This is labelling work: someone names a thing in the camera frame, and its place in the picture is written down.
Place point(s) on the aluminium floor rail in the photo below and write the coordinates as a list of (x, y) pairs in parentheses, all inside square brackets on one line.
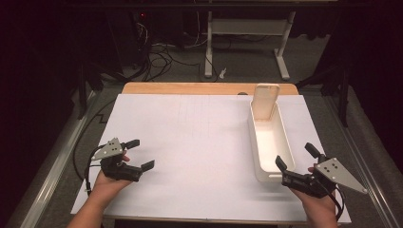
[(358, 152), (57, 167)]

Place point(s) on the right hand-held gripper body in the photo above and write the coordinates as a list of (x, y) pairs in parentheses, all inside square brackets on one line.
[(335, 174)]

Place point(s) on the small white floor object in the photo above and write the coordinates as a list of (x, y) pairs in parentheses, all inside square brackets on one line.
[(222, 73)]

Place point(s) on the person's right hand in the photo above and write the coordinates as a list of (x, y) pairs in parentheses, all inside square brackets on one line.
[(320, 205)]

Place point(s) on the dark computer tower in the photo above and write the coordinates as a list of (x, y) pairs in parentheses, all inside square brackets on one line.
[(126, 38)]

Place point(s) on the white metal stand frame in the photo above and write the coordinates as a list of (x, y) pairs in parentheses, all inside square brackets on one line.
[(247, 27)]

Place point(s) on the white table sheet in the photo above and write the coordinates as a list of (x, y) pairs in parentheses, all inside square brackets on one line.
[(190, 126)]

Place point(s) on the white plastic bin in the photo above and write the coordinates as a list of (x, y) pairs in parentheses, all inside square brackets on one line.
[(272, 148)]

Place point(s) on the orange and white packet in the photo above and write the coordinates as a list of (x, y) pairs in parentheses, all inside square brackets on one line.
[(265, 101)]

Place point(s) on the black metal stand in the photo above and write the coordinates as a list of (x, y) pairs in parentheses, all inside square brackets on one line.
[(343, 95), (83, 91)]

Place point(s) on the person's left hand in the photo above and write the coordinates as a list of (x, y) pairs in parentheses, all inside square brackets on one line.
[(107, 186)]

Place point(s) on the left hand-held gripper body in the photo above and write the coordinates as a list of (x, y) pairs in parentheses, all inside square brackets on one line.
[(122, 172)]

